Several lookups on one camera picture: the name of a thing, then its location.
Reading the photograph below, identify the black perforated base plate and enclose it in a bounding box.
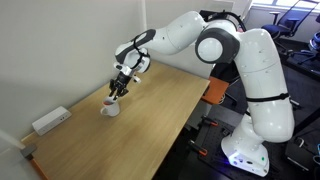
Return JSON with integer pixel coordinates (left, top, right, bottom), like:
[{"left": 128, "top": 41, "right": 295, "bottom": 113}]
[{"left": 194, "top": 114, "right": 278, "bottom": 180}]

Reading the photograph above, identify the blue office chair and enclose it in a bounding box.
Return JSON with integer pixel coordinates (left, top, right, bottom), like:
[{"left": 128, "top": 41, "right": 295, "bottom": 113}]
[{"left": 262, "top": 0, "right": 318, "bottom": 39}]

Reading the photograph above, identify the orange black clamp front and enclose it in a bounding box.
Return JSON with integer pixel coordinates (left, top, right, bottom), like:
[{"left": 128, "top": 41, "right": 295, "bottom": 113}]
[{"left": 188, "top": 140, "right": 208, "bottom": 156}]

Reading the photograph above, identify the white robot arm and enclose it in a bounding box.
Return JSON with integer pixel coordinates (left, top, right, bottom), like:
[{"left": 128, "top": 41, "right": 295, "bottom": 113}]
[{"left": 109, "top": 11, "right": 295, "bottom": 177}]

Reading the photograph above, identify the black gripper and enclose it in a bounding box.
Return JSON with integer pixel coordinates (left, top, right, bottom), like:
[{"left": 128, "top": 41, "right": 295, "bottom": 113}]
[{"left": 109, "top": 73, "right": 131, "bottom": 100}]

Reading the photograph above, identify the orange chair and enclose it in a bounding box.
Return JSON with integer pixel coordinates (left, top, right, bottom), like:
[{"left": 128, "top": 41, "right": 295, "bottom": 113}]
[{"left": 201, "top": 77, "right": 229, "bottom": 104}]

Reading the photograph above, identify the orange marker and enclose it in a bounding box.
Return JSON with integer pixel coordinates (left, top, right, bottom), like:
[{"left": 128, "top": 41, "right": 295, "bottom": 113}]
[{"left": 102, "top": 100, "right": 114, "bottom": 106}]

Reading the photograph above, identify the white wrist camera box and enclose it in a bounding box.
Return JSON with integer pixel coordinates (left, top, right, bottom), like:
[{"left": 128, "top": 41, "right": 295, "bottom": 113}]
[{"left": 114, "top": 62, "right": 141, "bottom": 83}]

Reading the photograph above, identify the white ceramic mug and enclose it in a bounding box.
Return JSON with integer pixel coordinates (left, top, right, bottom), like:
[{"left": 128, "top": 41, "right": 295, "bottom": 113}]
[{"left": 100, "top": 97, "right": 120, "bottom": 117}]

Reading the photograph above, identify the orange black clamp rear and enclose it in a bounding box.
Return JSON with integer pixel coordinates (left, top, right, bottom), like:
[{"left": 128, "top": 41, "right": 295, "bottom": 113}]
[{"left": 201, "top": 116, "right": 218, "bottom": 126}]

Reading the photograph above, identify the orange black clamp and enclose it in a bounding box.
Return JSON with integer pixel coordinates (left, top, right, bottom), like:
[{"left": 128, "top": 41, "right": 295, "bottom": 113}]
[
  {"left": 188, "top": 140, "right": 208, "bottom": 156},
  {"left": 201, "top": 116, "right": 218, "bottom": 126}
]

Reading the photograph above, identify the white power box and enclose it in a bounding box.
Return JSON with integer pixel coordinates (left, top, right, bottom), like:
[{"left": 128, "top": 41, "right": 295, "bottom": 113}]
[{"left": 32, "top": 106, "right": 72, "bottom": 136}]

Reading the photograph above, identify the grey table corner bracket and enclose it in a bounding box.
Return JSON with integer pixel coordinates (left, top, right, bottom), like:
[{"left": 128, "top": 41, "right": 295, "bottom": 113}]
[{"left": 21, "top": 144, "right": 37, "bottom": 159}]

